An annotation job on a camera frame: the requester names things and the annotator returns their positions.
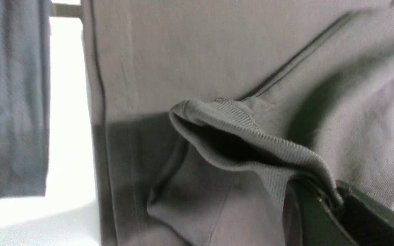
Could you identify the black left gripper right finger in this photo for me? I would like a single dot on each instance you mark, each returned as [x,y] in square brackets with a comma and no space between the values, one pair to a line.
[364,221]

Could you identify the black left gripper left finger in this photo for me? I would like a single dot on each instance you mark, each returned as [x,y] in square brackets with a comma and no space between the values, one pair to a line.
[307,221]

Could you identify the gray long sleeve shirt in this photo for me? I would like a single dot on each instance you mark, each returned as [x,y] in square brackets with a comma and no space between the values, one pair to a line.
[204,110]

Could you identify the dark teal crumpled shirt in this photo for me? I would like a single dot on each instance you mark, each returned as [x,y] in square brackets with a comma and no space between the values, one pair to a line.
[24,97]

